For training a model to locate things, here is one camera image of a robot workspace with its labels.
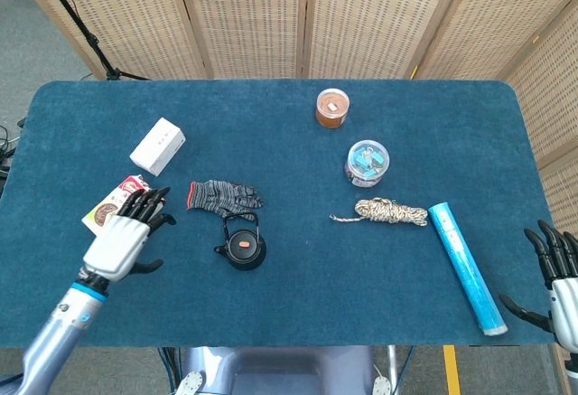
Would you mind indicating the blue table mat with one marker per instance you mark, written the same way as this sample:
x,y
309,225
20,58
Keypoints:
x,y
289,214

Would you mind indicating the blue cylindrical tube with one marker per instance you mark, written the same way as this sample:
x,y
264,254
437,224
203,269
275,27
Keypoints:
x,y
465,266

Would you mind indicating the clear jar with blue clips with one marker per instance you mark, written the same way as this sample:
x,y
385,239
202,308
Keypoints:
x,y
367,163

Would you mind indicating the silver robot torso base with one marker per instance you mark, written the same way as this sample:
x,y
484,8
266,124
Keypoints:
x,y
280,370

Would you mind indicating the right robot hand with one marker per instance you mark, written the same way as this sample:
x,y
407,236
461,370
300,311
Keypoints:
x,y
560,277

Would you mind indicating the chocolate snack box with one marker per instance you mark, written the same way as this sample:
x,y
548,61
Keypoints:
x,y
110,207

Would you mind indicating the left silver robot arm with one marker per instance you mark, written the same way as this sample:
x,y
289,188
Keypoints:
x,y
54,327

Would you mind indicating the black tripod stand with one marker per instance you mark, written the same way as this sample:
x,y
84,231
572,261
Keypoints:
x,y
81,29

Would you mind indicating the black teapot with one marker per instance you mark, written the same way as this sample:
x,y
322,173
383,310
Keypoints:
x,y
244,248

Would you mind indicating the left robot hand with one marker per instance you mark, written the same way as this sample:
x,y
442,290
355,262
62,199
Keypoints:
x,y
118,240

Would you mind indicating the bamboo folding screen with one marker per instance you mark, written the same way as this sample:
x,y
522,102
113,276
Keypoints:
x,y
316,15

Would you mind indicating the grey striped knit glove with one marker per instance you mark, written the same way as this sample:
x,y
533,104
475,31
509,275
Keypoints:
x,y
221,196

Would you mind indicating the white cardboard box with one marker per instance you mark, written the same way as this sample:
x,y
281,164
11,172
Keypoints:
x,y
158,146

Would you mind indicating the orange-brown round jar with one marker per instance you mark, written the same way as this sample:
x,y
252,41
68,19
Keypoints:
x,y
332,108

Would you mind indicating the black teapot lid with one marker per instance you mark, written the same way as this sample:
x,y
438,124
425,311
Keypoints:
x,y
244,246

